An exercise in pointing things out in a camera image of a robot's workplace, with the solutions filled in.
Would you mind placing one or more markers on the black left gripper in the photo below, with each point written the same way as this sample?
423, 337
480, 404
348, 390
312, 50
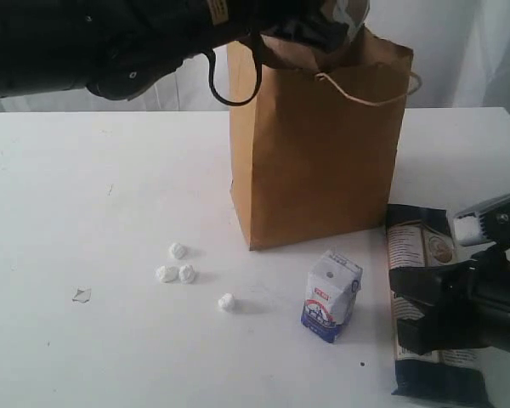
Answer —
293, 21

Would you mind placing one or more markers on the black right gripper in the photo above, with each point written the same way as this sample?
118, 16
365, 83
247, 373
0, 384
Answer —
472, 299

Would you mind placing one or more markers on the spaghetti pasta package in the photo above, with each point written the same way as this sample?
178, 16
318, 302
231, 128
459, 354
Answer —
421, 237

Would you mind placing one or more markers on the white blue salt packet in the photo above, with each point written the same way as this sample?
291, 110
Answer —
331, 292

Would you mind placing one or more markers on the brown paper bag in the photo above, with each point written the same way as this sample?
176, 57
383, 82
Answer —
313, 154

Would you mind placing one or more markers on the brown orange snack pouch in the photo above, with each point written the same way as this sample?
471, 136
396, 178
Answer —
349, 14

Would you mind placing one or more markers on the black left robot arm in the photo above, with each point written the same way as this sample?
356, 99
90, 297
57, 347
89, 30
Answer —
119, 49

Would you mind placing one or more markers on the white backdrop curtain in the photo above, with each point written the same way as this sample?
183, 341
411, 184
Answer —
461, 51

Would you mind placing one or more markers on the white crumpled ball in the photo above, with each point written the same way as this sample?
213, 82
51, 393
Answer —
227, 303
177, 251
167, 273
187, 274

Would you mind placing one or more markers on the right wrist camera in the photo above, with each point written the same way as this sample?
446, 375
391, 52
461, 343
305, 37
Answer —
486, 222

